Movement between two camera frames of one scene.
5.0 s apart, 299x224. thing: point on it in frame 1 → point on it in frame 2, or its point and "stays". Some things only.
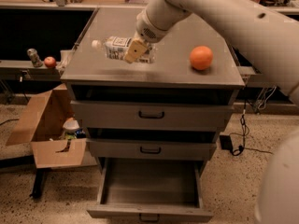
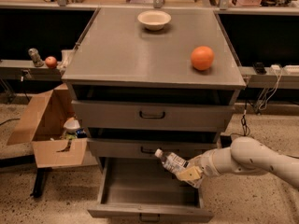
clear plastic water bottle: [116, 48] → [172, 161]
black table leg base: [39, 182] stays
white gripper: [146, 30] → [206, 163]
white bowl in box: [71, 125] stays
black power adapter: [226, 142] stays
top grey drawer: [151, 115] stays
